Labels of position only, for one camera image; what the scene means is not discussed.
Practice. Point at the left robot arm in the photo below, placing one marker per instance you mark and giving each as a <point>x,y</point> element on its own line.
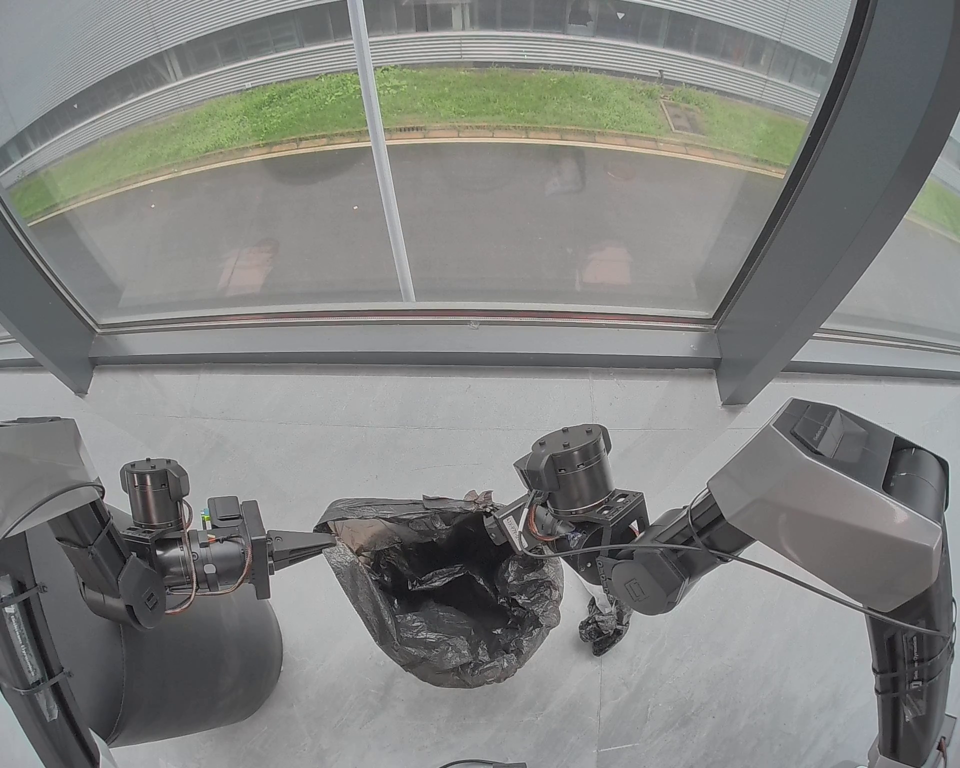
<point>45,465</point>

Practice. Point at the window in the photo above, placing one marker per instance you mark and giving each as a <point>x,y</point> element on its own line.
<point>525,225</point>

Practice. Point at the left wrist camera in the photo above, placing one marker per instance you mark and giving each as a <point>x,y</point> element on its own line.
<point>223,511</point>

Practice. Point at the black plastic bag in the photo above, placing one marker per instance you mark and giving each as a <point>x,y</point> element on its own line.
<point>465,645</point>

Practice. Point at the dark grey round chair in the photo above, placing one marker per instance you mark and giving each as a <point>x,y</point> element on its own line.
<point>195,675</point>

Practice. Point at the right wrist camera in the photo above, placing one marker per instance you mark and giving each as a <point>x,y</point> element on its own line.
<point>531,472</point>

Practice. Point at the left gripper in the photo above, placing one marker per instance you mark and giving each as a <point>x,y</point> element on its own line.
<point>217,559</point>

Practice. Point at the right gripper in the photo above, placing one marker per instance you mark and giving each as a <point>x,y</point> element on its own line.
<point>521,529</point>

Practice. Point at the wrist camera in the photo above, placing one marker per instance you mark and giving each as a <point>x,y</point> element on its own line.
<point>531,472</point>
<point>223,511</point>

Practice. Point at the crumpled black plastic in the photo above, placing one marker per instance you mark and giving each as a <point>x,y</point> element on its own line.
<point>600,634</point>

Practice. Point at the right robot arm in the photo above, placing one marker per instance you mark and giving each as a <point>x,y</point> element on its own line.
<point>825,510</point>

